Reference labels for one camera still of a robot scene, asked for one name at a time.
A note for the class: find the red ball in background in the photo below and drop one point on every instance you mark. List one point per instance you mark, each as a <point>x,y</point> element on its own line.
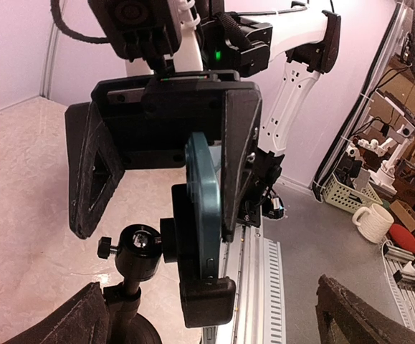
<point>402,237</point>

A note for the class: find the right aluminium frame post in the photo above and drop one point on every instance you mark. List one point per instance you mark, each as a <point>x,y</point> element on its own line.
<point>49,61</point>

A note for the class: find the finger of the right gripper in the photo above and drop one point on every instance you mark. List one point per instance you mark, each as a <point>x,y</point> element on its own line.
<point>95,167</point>
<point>240,122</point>

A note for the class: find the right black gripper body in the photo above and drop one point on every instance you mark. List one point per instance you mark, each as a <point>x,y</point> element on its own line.
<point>151,118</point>

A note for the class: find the perforated plastic basket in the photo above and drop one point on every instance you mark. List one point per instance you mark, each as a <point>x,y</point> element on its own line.
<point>347,198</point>

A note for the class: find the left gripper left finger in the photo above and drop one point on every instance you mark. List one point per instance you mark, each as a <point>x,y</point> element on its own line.
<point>84,318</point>

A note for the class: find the white ribbed mug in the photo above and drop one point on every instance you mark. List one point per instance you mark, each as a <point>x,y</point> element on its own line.
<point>372,222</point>

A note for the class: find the small white background robot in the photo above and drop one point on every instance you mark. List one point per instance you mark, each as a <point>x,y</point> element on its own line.
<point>390,150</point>

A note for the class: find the aluminium front rail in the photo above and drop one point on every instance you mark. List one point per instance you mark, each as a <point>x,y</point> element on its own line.
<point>255,264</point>

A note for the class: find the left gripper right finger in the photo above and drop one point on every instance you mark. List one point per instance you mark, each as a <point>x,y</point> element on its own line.
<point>343,317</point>

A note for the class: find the teal phone diagonal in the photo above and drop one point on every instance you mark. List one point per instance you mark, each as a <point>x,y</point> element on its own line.
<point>203,191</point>

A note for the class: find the black clamp phone stand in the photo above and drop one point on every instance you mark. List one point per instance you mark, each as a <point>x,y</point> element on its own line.
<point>207,301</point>

